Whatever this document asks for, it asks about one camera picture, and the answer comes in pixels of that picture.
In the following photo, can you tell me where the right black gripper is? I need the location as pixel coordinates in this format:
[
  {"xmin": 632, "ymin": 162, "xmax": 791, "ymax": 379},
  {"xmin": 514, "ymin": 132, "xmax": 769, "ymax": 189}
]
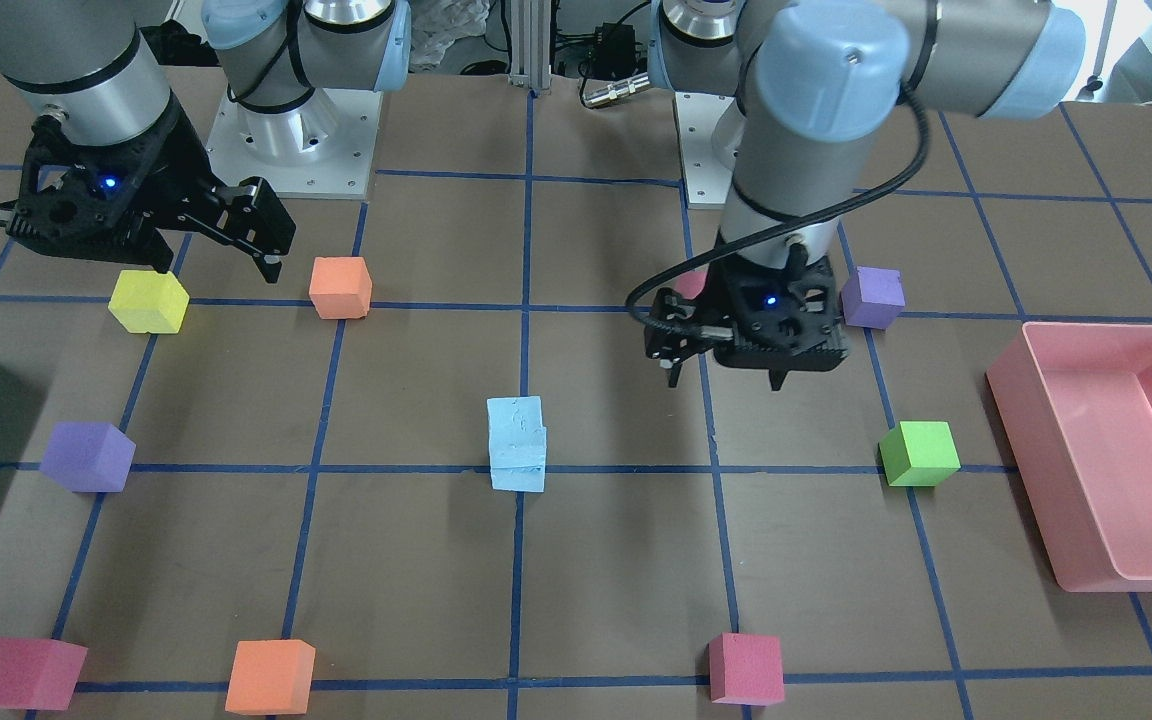
[{"xmin": 0, "ymin": 100, "xmax": 296, "ymax": 285}]

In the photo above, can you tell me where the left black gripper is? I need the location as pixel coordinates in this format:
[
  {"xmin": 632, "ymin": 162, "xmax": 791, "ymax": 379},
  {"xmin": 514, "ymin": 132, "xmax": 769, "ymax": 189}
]
[{"xmin": 643, "ymin": 255, "xmax": 850, "ymax": 392}]

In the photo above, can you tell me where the light blue block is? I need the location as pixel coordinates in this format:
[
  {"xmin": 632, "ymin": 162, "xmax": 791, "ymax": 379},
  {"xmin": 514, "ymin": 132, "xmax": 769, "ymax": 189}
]
[
  {"xmin": 486, "ymin": 396, "xmax": 547, "ymax": 470},
  {"xmin": 488, "ymin": 454, "xmax": 547, "ymax": 493}
]

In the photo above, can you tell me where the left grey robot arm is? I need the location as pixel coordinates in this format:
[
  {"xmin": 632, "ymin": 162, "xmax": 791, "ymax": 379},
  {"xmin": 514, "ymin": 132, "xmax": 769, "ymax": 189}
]
[{"xmin": 623, "ymin": 1, "xmax": 1087, "ymax": 389}]

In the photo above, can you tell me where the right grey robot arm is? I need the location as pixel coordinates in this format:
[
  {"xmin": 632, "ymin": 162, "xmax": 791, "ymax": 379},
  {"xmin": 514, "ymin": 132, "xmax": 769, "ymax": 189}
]
[{"xmin": 0, "ymin": 1, "xmax": 412, "ymax": 283}]

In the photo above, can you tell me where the dark pink block near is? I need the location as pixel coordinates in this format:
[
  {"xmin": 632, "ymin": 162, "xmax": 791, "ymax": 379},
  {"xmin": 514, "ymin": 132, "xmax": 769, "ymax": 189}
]
[{"xmin": 672, "ymin": 270, "xmax": 708, "ymax": 301}]

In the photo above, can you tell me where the dark pink block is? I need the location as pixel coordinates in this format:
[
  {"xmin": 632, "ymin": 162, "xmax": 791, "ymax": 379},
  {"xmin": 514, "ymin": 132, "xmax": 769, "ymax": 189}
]
[
  {"xmin": 0, "ymin": 637, "xmax": 88, "ymax": 711},
  {"xmin": 672, "ymin": 270, "xmax": 708, "ymax": 301}
]

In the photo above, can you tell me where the yellow block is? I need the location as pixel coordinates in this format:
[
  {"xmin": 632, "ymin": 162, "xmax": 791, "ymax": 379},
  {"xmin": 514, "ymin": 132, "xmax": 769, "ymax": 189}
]
[{"xmin": 108, "ymin": 270, "xmax": 189, "ymax": 334}]

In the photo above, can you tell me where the purple block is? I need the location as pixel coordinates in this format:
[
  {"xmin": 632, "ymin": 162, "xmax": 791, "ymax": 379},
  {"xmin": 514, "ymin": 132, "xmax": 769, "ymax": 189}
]
[
  {"xmin": 840, "ymin": 266, "xmax": 905, "ymax": 331},
  {"xmin": 38, "ymin": 420, "xmax": 136, "ymax": 493}
]

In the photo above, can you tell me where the green block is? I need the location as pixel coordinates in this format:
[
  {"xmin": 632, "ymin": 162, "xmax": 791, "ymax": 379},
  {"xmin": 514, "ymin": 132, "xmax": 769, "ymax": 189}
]
[{"xmin": 878, "ymin": 420, "xmax": 963, "ymax": 487}]

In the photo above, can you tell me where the orange block near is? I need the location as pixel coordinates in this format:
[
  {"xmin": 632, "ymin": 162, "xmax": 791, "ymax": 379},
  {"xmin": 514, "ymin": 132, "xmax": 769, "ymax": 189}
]
[{"xmin": 308, "ymin": 256, "xmax": 372, "ymax": 320}]

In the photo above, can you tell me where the orange block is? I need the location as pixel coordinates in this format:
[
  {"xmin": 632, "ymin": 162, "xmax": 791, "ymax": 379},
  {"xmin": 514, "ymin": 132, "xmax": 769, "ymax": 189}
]
[
  {"xmin": 223, "ymin": 639, "xmax": 317, "ymax": 717},
  {"xmin": 308, "ymin": 256, "xmax": 372, "ymax": 320}
]

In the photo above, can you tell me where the silver connector plug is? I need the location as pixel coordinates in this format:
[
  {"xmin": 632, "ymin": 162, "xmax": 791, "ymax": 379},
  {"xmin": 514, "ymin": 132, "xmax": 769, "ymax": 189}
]
[{"xmin": 579, "ymin": 73, "xmax": 652, "ymax": 109}]

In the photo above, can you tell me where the black electronics box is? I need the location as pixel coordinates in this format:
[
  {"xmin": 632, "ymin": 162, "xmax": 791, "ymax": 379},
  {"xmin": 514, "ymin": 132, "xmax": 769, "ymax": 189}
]
[{"xmin": 579, "ymin": 23, "xmax": 641, "ymax": 81}]

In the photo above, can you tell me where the pink tray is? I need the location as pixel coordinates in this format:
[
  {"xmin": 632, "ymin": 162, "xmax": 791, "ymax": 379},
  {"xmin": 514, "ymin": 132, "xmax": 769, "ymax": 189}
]
[{"xmin": 987, "ymin": 323, "xmax": 1152, "ymax": 593}]

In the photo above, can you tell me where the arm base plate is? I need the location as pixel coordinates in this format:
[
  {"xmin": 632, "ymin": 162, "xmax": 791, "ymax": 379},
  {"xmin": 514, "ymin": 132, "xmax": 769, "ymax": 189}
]
[
  {"xmin": 205, "ymin": 88, "xmax": 387, "ymax": 200},
  {"xmin": 675, "ymin": 92, "xmax": 744, "ymax": 209}
]

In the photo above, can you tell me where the aluminium profile post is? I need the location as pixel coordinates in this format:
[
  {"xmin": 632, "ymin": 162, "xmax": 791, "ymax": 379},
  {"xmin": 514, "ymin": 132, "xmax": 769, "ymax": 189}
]
[{"xmin": 500, "ymin": 1, "xmax": 554, "ymax": 97}]

